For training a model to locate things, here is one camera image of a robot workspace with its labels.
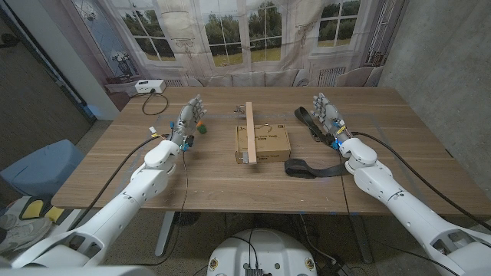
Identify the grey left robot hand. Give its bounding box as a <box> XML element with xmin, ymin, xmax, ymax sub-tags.
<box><xmin>170</xmin><ymin>94</ymin><xmax>209</xmax><ymax>152</ymax></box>

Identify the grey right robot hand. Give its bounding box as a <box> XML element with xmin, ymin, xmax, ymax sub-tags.
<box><xmin>311</xmin><ymin>92</ymin><xmax>353</xmax><ymax>150</ymax></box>

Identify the black belt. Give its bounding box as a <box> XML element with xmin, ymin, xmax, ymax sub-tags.
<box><xmin>284</xmin><ymin>106</ymin><xmax>350</xmax><ymax>179</ymax></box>

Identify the wooden bar with metal clips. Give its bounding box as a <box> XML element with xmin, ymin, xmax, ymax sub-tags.
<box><xmin>234</xmin><ymin>101</ymin><xmax>258</xmax><ymax>166</ymax></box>

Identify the brown cardboard box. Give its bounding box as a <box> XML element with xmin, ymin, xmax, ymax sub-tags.
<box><xmin>235</xmin><ymin>123</ymin><xmax>292</xmax><ymax>165</ymax></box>

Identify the white power strip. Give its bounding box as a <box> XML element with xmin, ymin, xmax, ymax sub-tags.
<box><xmin>134</xmin><ymin>79</ymin><xmax>167</xmax><ymax>94</ymax></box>

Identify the black round floor fan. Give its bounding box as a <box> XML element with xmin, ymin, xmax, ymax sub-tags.
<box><xmin>172</xmin><ymin>212</ymin><xmax>202</xmax><ymax>227</ymax></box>

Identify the printed window backdrop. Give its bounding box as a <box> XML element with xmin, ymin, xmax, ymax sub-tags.
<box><xmin>38</xmin><ymin>0</ymin><xmax>410</xmax><ymax>112</ymax></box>

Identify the white table leg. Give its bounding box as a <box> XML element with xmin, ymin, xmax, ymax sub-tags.
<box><xmin>347</xmin><ymin>213</ymin><xmax>374</xmax><ymax>265</ymax></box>
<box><xmin>154</xmin><ymin>210</ymin><xmax>176</xmax><ymax>258</ymax></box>

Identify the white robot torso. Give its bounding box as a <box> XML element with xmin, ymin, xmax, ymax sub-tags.
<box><xmin>206</xmin><ymin>228</ymin><xmax>318</xmax><ymax>276</ymax></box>

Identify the blue chair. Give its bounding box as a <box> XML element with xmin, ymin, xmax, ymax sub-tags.
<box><xmin>0</xmin><ymin>139</ymin><xmax>86</xmax><ymax>199</ymax></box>

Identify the black power adapter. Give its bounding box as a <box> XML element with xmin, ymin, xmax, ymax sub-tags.
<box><xmin>318</xmin><ymin>260</ymin><xmax>354</xmax><ymax>276</ymax></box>

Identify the yellow black floor item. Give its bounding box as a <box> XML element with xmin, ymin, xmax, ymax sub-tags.
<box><xmin>18</xmin><ymin>197</ymin><xmax>66</xmax><ymax>225</ymax></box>

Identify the grey sneaker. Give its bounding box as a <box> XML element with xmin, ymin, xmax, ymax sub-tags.
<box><xmin>0</xmin><ymin>214</ymin><xmax>53</xmax><ymax>254</ymax></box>

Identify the black power strip cable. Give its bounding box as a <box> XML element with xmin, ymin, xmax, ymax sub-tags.
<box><xmin>141</xmin><ymin>91</ymin><xmax>170</xmax><ymax>117</ymax></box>

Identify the thin black left arm wire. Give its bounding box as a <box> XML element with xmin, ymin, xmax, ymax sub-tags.
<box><xmin>126</xmin><ymin>148</ymin><xmax>189</xmax><ymax>268</ymax></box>

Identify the thin black arm wire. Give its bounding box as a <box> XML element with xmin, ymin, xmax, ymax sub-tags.
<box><xmin>126</xmin><ymin>148</ymin><xmax>189</xmax><ymax>268</ymax></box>
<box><xmin>337</xmin><ymin>151</ymin><xmax>460</xmax><ymax>276</ymax></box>

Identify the thin black right arm wire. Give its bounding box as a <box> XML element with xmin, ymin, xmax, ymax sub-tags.
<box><xmin>337</xmin><ymin>151</ymin><xmax>460</xmax><ymax>276</ymax></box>

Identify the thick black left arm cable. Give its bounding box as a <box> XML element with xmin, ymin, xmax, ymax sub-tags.
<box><xmin>67</xmin><ymin>133</ymin><xmax>170</xmax><ymax>232</ymax></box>

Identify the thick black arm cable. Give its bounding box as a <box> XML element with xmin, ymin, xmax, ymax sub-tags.
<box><xmin>351</xmin><ymin>131</ymin><xmax>491</xmax><ymax>233</ymax></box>
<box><xmin>67</xmin><ymin>133</ymin><xmax>170</xmax><ymax>232</ymax></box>

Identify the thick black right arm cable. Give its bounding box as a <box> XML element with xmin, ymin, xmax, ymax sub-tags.
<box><xmin>351</xmin><ymin>131</ymin><xmax>491</xmax><ymax>233</ymax></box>

